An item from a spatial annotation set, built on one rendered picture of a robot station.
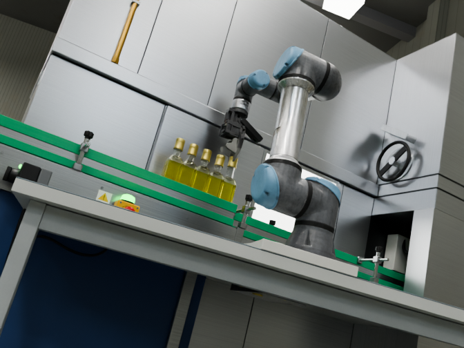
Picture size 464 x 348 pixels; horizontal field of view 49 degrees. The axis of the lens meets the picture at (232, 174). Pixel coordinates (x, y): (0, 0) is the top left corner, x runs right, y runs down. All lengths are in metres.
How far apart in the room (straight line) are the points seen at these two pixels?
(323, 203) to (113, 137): 0.89
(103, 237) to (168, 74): 1.01
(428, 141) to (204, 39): 1.12
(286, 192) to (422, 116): 1.33
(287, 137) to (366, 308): 0.52
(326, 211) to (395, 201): 1.08
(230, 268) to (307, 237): 0.24
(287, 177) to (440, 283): 1.10
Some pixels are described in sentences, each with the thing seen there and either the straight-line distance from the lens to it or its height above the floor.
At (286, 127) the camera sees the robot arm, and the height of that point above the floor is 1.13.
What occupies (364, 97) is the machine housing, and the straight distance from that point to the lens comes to 2.71.
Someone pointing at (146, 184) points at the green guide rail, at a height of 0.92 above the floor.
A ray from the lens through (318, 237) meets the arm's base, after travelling 1.42.
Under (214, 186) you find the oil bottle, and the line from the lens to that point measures 1.90.
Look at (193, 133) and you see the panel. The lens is 2.07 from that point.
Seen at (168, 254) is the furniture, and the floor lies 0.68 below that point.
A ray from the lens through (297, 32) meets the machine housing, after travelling 2.56.
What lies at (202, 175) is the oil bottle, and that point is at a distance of 1.89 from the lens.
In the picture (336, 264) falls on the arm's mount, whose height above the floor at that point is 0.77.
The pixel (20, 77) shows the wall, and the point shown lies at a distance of 12.63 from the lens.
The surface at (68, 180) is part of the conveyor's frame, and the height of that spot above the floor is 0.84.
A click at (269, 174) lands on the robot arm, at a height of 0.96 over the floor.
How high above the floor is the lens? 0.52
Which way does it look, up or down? 17 degrees up
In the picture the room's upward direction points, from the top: 14 degrees clockwise
